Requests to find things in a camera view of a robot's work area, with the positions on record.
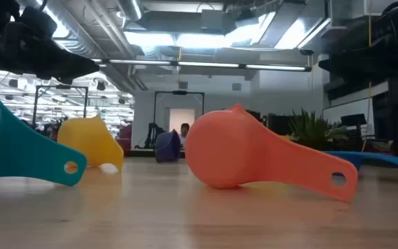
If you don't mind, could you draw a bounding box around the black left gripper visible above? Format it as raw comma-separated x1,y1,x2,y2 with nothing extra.
0,0,100,86

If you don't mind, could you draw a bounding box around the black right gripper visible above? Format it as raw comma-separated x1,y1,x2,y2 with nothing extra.
318,0,398,91

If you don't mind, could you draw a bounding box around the light blue plastic measuring cup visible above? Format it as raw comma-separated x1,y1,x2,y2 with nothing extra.
323,150,398,172

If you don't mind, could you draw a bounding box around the teal plastic measuring cup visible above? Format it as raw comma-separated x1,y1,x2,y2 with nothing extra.
0,81,88,187

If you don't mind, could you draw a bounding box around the navy blue plastic measuring cup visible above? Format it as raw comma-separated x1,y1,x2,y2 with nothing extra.
154,129,182,164

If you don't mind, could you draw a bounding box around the orange plastic measuring cup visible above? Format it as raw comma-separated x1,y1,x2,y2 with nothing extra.
184,103,359,203

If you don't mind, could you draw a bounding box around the black monitor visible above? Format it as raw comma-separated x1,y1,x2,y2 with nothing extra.
340,113,368,128

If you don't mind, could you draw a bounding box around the small artificial green plant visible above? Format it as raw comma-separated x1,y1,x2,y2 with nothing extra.
287,107,349,151

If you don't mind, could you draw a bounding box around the person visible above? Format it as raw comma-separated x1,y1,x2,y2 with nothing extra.
179,122,191,147

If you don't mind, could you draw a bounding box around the long ceiling light bar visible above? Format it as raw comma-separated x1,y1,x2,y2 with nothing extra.
91,57,312,73

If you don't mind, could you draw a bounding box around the black gantry frame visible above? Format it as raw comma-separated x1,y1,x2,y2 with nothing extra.
32,84,89,129

